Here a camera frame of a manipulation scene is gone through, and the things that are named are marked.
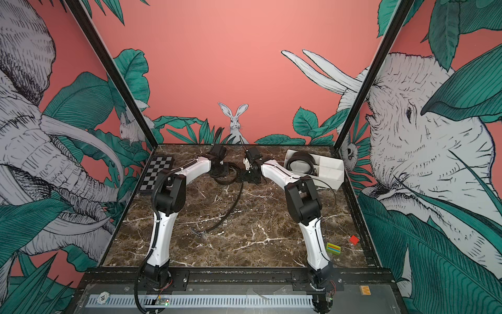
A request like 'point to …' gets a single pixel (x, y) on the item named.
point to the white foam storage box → (325, 171)
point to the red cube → (354, 240)
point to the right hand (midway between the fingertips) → (241, 177)
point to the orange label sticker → (365, 290)
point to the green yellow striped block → (333, 248)
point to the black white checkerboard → (157, 164)
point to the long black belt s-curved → (301, 156)
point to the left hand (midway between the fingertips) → (228, 170)
